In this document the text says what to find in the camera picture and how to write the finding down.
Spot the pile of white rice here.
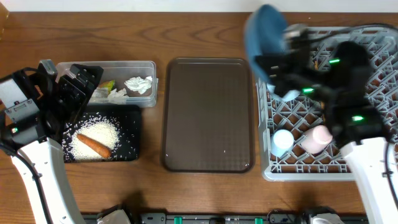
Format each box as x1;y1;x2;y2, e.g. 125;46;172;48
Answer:
61;114;139;162

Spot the grey plastic dishwasher rack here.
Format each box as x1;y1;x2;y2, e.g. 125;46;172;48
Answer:
256;27;397;181

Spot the light blue plastic cup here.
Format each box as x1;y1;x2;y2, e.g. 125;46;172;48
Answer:
271;129;294;157

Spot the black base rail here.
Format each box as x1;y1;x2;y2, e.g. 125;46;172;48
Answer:
82;212;364;224

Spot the orange carrot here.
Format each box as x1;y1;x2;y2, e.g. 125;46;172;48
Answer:
77;134;111;158

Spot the light blue bowl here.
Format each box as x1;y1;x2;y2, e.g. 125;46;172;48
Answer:
266;83;300;102

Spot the clear plastic bin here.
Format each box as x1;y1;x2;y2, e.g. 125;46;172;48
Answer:
55;60;159;108

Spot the dark blue plate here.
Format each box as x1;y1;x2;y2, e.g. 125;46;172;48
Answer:
244;4;288;83

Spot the brown serving tray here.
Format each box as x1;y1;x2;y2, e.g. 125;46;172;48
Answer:
161;58;255;174

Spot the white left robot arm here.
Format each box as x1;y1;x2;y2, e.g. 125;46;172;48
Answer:
1;60;103;223

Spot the yellow green snack wrapper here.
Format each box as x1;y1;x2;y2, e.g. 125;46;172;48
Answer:
92;80;116;98

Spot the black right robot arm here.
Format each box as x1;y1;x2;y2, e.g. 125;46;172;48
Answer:
255;41;397;223

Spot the pink plastic cup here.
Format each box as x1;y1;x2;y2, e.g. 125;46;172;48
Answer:
301;125;333;154

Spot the black tray bin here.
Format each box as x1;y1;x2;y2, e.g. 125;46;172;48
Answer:
60;104;142;164

